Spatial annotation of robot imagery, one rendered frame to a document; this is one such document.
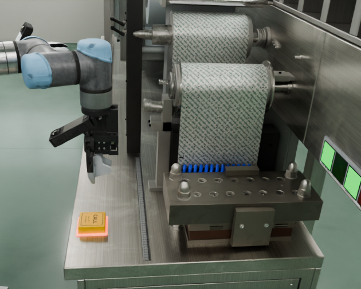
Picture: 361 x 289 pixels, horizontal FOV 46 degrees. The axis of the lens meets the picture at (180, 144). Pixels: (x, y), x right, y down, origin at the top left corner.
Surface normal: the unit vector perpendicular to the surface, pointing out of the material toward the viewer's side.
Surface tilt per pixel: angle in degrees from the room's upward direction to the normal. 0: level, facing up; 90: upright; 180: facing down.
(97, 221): 0
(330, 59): 90
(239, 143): 90
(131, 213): 0
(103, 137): 90
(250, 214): 90
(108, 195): 0
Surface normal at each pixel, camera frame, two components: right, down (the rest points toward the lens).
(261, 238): 0.13, 0.44
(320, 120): -0.99, 0.00
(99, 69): 0.48, 0.41
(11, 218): 0.06, -0.90
